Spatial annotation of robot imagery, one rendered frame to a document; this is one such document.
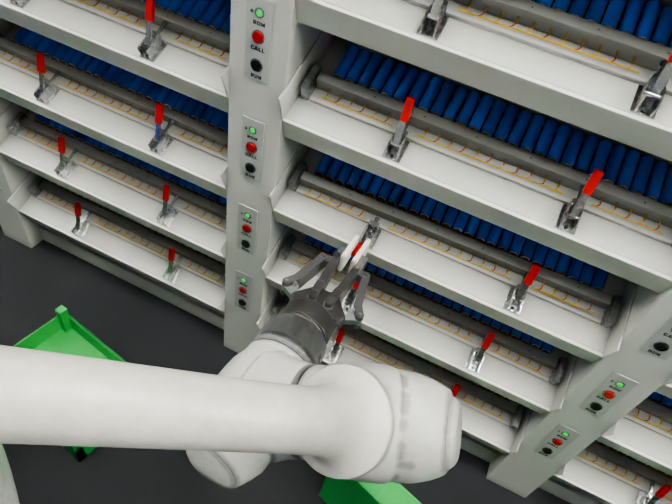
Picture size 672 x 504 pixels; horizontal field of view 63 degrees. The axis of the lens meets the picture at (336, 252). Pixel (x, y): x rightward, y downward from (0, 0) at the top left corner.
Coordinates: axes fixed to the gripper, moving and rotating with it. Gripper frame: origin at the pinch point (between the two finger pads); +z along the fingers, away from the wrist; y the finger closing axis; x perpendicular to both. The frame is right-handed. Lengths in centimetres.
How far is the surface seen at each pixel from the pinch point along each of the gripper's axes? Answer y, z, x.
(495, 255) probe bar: 20.8, 12.2, 2.4
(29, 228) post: -88, 14, -49
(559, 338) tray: 35.3, 6.6, -3.8
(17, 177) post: -88, 13, -32
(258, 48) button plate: -22.5, 2.4, 25.3
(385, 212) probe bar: 0.9, 11.5, 2.0
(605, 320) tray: 40.5, 10.1, 0.6
